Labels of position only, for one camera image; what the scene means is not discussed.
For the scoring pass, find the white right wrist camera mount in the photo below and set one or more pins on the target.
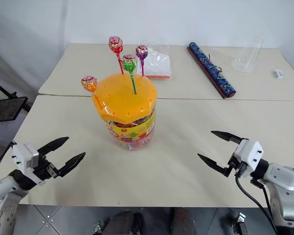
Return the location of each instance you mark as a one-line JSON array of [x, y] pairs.
[[249, 154]]

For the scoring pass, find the small black silver clamp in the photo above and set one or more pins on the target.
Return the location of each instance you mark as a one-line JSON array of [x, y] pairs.
[[239, 221]]

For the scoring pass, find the clear plastic cylinder container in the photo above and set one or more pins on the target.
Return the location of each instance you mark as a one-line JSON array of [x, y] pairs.
[[247, 57]]

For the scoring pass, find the orange wrapped lollipop orange stick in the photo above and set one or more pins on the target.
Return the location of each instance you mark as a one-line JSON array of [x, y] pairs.
[[89, 83]]

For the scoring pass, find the clear plastic bag white contents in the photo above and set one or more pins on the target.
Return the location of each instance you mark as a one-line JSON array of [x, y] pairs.
[[159, 64]]

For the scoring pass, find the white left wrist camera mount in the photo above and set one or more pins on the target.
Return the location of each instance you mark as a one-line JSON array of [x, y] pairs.
[[24, 157]]

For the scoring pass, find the small white box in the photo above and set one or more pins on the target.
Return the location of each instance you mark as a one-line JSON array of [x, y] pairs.
[[278, 74]]

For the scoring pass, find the purple wrapped lollipop purple stick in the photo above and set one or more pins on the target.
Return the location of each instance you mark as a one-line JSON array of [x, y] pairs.
[[141, 52]]

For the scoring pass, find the red wrapped lollipop red stick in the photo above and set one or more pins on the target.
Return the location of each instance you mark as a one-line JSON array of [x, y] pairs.
[[115, 44]]

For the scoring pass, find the clear lollipop jar orange lid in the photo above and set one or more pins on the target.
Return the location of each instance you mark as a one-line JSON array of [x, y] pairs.
[[127, 102]]

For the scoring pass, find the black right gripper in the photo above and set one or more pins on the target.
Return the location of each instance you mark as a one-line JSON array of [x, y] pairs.
[[231, 169]]

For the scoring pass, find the blue patterned rolled scroll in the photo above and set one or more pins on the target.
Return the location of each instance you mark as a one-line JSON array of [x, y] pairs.
[[212, 69]]

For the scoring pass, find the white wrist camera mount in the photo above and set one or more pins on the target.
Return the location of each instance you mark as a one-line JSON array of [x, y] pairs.
[[249, 154], [24, 157]]

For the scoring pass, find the green wrapped lollipop green stick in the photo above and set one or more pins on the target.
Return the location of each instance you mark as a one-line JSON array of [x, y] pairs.
[[129, 64]]

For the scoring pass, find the black tablet on stand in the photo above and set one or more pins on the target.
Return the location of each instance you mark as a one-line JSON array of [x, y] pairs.
[[5, 109]]

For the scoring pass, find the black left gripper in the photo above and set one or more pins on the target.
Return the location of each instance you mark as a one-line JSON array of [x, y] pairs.
[[46, 169]]

